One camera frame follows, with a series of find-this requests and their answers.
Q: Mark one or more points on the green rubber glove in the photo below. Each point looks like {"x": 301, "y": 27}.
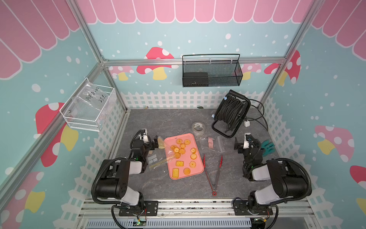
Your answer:
{"x": 268, "y": 146}

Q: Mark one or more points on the clear resealable bag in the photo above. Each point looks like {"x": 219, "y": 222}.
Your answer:
{"x": 161, "y": 155}

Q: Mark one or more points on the clear tape roll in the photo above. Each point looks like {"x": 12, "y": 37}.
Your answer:
{"x": 198, "y": 128}

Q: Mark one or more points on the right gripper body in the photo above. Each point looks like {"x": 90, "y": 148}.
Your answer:
{"x": 239, "y": 145}

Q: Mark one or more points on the pink plastic tray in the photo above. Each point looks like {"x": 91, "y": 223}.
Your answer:
{"x": 183, "y": 157}

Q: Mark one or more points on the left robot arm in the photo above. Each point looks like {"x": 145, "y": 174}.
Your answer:
{"x": 110, "y": 185}

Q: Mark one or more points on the white power plug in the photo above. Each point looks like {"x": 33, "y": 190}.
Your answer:
{"x": 246, "y": 123}

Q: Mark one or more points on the clear wire wall basket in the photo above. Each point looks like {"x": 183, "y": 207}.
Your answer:
{"x": 89, "y": 107}

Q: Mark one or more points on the small clear zip bag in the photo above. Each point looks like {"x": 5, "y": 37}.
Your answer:
{"x": 212, "y": 144}

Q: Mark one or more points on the black mesh wall basket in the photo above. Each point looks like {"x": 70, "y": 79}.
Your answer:
{"x": 211, "y": 70}

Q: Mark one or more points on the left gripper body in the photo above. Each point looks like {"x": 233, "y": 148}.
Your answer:
{"x": 154, "y": 143}

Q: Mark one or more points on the black cable reel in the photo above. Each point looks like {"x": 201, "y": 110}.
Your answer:
{"x": 232, "y": 111}

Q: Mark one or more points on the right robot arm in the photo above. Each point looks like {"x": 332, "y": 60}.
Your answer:
{"x": 290, "y": 181}

